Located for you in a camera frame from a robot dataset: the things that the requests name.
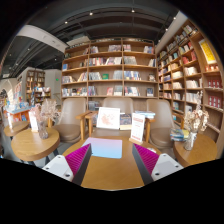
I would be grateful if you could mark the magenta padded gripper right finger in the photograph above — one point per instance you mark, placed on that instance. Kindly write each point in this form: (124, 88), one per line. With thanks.
(152, 166)

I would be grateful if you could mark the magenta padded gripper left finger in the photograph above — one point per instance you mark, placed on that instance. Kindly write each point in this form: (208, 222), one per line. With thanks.
(71, 167)

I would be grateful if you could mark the light blue mouse pad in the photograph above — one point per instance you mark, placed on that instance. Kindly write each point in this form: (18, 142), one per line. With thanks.
(106, 148)

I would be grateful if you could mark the right beige armchair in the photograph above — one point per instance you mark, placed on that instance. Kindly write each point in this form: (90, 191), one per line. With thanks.
(160, 128)

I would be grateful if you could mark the beige armchair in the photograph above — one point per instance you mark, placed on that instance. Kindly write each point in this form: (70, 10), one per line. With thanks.
(160, 128)
(68, 125)
(126, 107)

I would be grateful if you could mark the stack of books right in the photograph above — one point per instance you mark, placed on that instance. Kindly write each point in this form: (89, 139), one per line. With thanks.
(178, 134)

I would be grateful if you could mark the white red table sign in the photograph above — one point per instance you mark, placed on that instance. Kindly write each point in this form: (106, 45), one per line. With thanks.
(138, 121)

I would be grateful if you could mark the left round wooden side table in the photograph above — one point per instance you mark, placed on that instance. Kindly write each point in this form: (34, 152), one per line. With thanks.
(28, 146)

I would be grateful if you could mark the round wooden side table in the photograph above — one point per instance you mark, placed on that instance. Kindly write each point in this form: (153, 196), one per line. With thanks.
(28, 146)
(204, 150)

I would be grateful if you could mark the left beige armchair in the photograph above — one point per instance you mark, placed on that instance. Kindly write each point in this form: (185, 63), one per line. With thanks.
(68, 125)

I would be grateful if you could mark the dark book on chair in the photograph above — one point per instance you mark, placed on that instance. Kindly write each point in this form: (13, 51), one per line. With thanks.
(125, 122)

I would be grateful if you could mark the right round wooden side table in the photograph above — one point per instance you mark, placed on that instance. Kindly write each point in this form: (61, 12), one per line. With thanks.
(204, 150)

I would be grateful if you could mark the white framed picture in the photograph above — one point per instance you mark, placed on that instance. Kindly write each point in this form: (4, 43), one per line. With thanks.
(108, 118)

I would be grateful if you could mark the left vase with dried flowers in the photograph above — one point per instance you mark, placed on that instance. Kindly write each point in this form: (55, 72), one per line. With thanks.
(44, 112)

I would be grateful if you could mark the vase with dried flowers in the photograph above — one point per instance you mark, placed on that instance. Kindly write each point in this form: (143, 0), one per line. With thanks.
(44, 112)
(195, 121)

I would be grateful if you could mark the right vase with dried flowers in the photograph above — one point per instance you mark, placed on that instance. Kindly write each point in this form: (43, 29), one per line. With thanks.
(195, 121)

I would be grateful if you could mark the middle beige armchair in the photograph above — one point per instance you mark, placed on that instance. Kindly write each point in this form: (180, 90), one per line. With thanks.
(126, 107)

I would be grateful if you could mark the white sign on left table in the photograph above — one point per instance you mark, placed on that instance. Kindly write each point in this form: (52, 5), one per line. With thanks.
(33, 122)

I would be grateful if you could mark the far left wooden table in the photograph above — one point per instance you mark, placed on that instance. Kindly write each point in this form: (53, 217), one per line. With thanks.
(16, 128)

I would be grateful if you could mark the distant wooden bookshelf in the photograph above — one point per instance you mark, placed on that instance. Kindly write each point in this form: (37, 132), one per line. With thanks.
(35, 82)

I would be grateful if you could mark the central wooden bookshelf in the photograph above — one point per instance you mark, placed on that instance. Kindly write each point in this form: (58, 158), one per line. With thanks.
(111, 67)

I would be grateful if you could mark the right wooden bookshelf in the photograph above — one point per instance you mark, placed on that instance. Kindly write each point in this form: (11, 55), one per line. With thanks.
(188, 64)

